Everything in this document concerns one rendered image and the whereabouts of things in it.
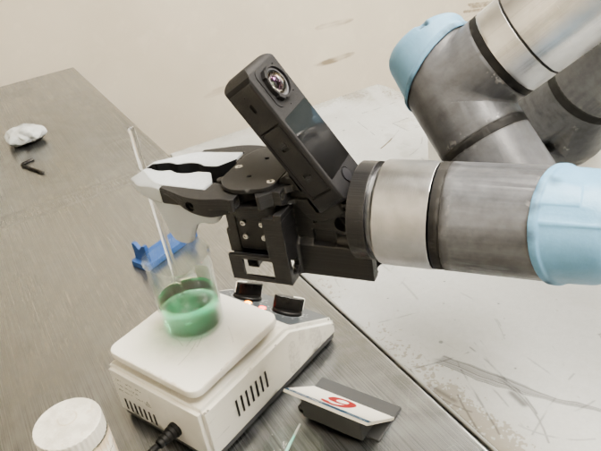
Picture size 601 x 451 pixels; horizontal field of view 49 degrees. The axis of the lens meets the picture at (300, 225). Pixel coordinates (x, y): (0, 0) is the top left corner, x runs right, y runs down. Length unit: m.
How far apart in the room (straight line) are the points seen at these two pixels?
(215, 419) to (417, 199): 0.29
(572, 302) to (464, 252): 0.37
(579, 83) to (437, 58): 0.31
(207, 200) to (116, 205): 0.65
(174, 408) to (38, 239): 0.53
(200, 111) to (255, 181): 1.68
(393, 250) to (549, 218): 0.10
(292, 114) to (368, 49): 1.96
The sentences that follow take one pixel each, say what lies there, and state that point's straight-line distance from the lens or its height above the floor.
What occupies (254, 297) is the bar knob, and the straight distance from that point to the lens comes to 0.73.
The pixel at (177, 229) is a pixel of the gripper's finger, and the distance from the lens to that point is 0.54.
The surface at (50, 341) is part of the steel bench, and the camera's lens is 0.85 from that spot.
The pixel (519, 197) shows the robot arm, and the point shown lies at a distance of 0.42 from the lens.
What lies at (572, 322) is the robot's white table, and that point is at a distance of 0.76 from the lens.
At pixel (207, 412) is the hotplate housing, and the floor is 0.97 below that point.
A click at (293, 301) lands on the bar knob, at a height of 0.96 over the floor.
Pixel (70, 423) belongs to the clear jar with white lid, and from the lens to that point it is 0.61.
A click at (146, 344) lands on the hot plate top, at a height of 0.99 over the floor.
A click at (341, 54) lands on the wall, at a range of 2.35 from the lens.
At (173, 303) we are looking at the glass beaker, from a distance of 0.61.
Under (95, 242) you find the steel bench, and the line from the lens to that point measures 1.02.
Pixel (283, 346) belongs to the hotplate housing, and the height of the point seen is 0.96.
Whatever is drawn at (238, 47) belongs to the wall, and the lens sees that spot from 2.16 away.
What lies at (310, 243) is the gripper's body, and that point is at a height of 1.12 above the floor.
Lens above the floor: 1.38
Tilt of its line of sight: 31 degrees down
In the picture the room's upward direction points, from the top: 9 degrees counter-clockwise
